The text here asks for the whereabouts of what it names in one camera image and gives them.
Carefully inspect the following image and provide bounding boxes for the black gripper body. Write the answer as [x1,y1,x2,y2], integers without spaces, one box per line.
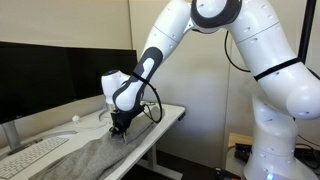
[110,110,137,130]

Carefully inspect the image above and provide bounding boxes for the grey towel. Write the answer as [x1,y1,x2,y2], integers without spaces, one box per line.
[29,105,166,180]

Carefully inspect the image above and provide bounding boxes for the silver monitor stand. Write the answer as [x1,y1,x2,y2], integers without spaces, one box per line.
[98,103,113,123]
[0,120,78,159]

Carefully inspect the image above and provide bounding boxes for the white desk leg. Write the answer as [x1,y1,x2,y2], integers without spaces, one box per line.
[135,143,184,180]

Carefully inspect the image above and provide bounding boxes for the black computer monitor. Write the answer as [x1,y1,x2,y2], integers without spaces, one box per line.
[0,41,78,125]
[68,47,139,101]

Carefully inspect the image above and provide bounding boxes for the white keyboard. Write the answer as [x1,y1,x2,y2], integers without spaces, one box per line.
[0,136,70,180]

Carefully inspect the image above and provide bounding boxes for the red black hand tool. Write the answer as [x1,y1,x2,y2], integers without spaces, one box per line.
[214,167,242,180]

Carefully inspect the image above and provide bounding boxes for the tan wooden board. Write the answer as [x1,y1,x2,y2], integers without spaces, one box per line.
[227,132,255,149]

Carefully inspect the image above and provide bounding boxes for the black electronics box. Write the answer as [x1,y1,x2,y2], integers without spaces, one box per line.
[233,143,255,163]

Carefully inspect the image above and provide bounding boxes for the black ceiling pole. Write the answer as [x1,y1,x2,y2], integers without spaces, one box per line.
[297,0,317,64]

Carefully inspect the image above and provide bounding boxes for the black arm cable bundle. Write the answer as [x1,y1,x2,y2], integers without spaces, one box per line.
[223,29,320,82]

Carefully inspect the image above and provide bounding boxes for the black floor cables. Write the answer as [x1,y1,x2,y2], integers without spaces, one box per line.
[294,134,320,169]

